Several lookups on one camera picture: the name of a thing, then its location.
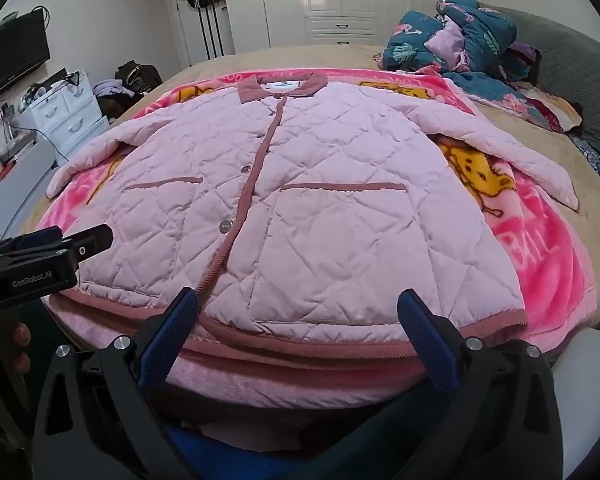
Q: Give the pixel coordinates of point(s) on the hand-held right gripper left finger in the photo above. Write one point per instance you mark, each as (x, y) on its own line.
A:
(170, 330)

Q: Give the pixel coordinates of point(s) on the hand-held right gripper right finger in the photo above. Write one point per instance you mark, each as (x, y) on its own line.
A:
(427, 345)

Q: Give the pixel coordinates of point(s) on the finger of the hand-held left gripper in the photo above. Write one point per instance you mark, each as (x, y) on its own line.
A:
(87, 242)
(40, 238)

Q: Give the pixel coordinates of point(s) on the pink quilted jacket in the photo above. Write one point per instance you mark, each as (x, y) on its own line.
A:
(330, 210)

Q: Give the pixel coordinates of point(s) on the purple clothes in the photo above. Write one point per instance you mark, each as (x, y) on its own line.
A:
(110, 87)

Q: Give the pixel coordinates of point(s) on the person's left hand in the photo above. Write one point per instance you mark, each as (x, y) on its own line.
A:
(21, 337)

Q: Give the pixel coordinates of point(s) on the person's dark teal pants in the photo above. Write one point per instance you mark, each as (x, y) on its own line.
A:
(380, 440)

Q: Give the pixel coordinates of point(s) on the white drawer cabinet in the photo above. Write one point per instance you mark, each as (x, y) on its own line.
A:
(70, 115)

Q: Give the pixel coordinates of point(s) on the pink printed blanket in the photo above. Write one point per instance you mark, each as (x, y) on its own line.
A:
(545, 270)

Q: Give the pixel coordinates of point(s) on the white rounded cushion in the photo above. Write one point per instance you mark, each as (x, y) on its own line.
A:
(585, 390)

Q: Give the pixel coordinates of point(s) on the dark bag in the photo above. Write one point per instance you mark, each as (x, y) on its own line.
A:
(137, 75)

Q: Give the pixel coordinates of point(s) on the black television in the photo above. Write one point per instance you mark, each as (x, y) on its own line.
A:
(10, 60)

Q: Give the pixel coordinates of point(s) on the beige bed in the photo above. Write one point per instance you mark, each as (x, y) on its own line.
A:
(555, 142)

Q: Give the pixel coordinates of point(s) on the teal flamingo quilt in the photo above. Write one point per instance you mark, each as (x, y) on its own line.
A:
(415, 40)

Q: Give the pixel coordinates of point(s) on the grey headboard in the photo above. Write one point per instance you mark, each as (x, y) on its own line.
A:
(570, 55)

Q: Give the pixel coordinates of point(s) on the white wardrobe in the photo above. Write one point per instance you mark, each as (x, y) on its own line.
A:
(325, 5)

